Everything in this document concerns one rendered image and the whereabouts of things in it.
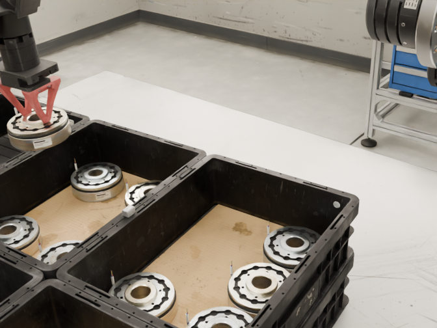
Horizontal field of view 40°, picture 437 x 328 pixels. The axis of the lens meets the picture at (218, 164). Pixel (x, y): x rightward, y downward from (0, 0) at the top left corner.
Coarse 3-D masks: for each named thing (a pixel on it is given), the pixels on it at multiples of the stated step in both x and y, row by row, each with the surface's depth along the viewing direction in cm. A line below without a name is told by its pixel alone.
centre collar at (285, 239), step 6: (288, 234) 99; (294, 234) 99; (300, 234) 99; (282, 240) 98; (288, 240) 99; (300, 240) 99; (306, 240) 98; (282, 246) 97; (288, 246) 97; (306, 246) 96; (288, 252) 96; (294, 252) 96; (300, 252) 96
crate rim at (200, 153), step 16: (80, 128) 122; (112, 128) 122; (128, 128) 121; (176, 144) 115; (192, 160) 109; (0, 176) 108; (176, 176) 104; (112, 224) 93; (16, 256) 87; (32, 256) 87; (64, 256) 87; (48, 272) 84
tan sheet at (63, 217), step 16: (128, 176) 124; (64, 192) 120; (48, 208) 115; (64, 208) 115; (80, 208) 115; (96, 208) 115; (112, 208) 114; (48, 224) 111; (64, 224) 111; (80, 224) 110; (96, 224) 110; (48, 240) 107; (64, 240) 106; (80, 240) 106
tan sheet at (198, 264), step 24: (216, 216) 111; (240, 216) 111; (192, 240) 105; (216, 240) 105; (240, 240) 104; (264, 240) 104; (168, 264) 100; (192, 264) 99; (216, 264) 99; (240, 264) 99; (192, 288) 94; (216, 288) 94; (192, 312) 90
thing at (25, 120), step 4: (44, 112) 104; (24, 116) 103; (28, 116) 103; (32, 116) 103; (36, 116) 104; (24, 120) 101; (28, 120) 101; (40, 120) 101; (24, 124) 101; (28, 124) 100; (32, 124) 100; (36, 124) 100; (40, 124) 101
